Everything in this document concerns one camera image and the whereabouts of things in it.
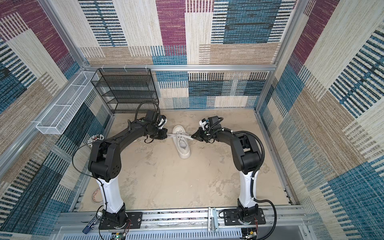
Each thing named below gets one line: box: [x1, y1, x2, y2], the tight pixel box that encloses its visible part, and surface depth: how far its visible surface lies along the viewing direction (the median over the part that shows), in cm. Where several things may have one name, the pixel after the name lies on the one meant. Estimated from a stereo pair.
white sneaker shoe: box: [172, 125, 191, 159], surface depth 96 cm
